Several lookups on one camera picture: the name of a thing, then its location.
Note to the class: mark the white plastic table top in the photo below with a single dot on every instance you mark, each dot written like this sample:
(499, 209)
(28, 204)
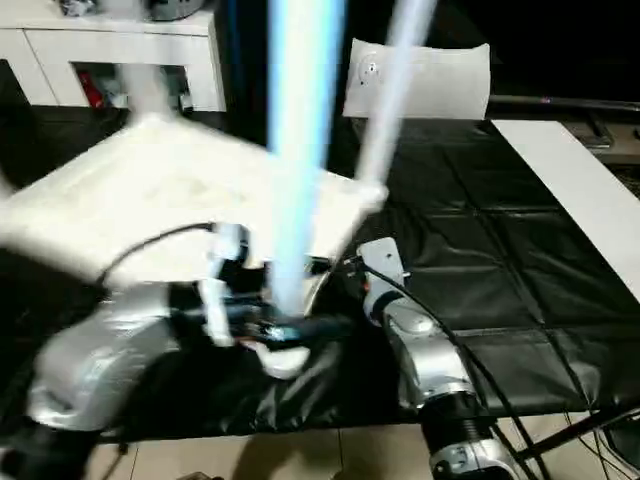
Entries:
(150, 190)

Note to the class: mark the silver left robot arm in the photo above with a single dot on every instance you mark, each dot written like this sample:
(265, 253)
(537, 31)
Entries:
(100, 350)

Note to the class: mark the black mat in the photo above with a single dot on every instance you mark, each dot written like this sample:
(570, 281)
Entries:
(500, 250)

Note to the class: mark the white flat board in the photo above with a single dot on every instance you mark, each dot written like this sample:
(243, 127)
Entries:
(565, 180)

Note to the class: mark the red bottle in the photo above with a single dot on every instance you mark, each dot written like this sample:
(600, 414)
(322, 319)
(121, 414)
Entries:
(90, 92)

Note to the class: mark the white cabinet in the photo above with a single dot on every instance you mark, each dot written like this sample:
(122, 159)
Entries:
(125, 45)

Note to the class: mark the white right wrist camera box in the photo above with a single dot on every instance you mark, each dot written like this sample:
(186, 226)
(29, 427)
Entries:
(385, 260)

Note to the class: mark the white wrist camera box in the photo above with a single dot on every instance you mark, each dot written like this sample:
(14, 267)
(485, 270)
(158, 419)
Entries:
(220, 300)
(385, 260)

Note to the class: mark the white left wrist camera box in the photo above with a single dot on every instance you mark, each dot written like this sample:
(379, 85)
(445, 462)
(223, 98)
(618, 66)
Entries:
(220, 300)

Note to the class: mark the black metal table frame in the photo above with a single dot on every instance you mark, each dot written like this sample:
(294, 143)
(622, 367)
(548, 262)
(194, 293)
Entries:
(575, 432)

